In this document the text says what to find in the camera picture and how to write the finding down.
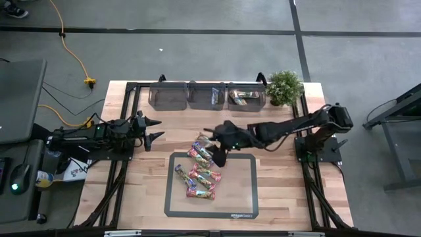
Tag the white printed bag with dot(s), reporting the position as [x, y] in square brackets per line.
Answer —
[77, 172]

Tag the dark grey desk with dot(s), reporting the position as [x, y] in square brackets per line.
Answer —
[19, 98]
[16, 207]

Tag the grey translucent plastic bin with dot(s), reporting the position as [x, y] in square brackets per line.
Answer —
[250, 109]
[167, 98]
[200, 98]

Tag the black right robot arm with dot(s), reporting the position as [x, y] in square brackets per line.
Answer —
[286, 126]

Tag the dark grey metal table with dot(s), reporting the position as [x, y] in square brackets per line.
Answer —
[399, 158]

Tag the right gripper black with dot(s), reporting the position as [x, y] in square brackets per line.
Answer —
[233, 136]

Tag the yellow chewy granola bar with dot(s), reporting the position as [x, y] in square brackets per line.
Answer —
[237, 99]
[252, 100]
[204, 140]
[250, 93]

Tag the black aluminium table frame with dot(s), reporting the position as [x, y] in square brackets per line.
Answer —
[131, 86]

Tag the black lit computer mouse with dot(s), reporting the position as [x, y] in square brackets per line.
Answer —
[20, 177]

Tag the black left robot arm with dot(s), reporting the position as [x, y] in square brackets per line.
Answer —
[82, 137]

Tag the yellow white bottle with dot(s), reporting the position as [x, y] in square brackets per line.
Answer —
[44, 179]

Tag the silver aluminium bracket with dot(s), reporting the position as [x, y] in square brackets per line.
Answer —
[122, 233]
[306, 234]

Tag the person's shoe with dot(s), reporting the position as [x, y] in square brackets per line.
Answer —
[16, 11]

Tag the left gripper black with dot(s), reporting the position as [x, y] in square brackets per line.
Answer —
[138, 126]

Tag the green potted plant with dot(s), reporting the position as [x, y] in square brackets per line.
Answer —
[284, 87]

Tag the brown silicone baking mat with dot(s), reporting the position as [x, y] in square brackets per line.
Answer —
[230, 204]

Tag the black clamp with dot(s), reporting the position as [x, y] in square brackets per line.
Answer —
[162, 78]
[261, 78]

